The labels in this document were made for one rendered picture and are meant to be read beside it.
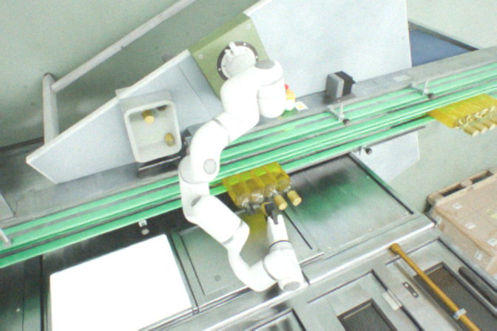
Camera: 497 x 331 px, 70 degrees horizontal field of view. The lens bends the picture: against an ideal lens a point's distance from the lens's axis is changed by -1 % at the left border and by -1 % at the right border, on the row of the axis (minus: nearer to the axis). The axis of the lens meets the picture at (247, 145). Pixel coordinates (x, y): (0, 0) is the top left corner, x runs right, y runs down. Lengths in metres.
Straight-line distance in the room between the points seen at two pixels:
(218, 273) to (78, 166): 0.64
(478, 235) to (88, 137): 4.34
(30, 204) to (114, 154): 0.32
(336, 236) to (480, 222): 3.74
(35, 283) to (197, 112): 0.82
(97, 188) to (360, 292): 0.98
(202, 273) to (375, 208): 0.75
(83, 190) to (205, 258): 0.49
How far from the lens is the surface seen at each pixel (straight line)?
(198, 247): 1.36
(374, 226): 1.52
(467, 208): 5.17
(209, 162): 0.91
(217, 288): 1.26
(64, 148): 1.40
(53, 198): 1.43
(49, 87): 1.90
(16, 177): 1.97
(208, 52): 1.26
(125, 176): 1.41
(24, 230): 1.40
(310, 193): 1.59
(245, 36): 1.28
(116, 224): 1.38
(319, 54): 1.58
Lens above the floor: 1.91
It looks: 46 degrees down
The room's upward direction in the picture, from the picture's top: 142 degrees clockwise
